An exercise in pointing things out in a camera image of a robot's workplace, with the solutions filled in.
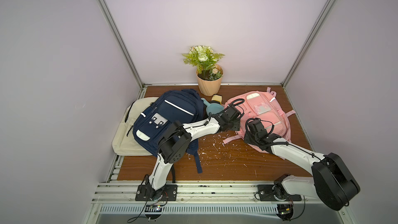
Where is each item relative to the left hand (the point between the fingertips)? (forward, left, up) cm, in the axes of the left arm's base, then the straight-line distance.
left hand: (239, 124), depth 89 cm
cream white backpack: (-10, +68, -6) cm, 69 cm away
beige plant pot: (+32, +18, +7) cm, 37 cm away
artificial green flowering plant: (+34, +21, +22) cm, 46 cm away
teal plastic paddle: (+16, +15, -5) cm, 22 cm away
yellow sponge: (+27, +12, -8) cm, 31 cm away
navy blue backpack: (+8, +51, -2) cm, 52 cm away
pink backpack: (+16, -20, -2) cm, 26 cm away
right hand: (-2, -6, -2) cm, 7 cm away
